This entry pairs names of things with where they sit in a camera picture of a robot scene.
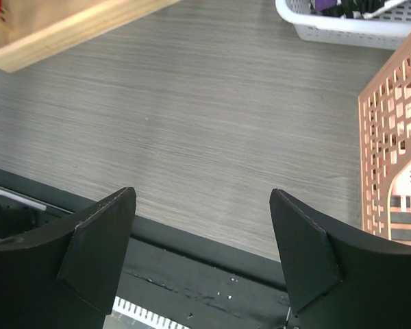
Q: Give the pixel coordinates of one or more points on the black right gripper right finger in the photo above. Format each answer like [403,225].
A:
[336,275]

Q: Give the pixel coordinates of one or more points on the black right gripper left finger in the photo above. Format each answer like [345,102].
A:
[66,274]

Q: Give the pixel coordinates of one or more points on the purple camouflage trousers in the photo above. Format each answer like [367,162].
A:
[353,9]

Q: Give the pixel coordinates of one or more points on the pink desk organizer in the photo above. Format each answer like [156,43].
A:
[384,110]

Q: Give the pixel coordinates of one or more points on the white plastic basket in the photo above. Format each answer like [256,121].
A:
[385,31]

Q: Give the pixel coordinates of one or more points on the wooden clothes rack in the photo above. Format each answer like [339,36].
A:
[31,31]

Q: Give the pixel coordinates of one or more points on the white slotted cable duct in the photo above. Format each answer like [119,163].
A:
[128,311]

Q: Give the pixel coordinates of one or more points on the aluminium rail frame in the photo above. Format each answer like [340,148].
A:
[14,199]

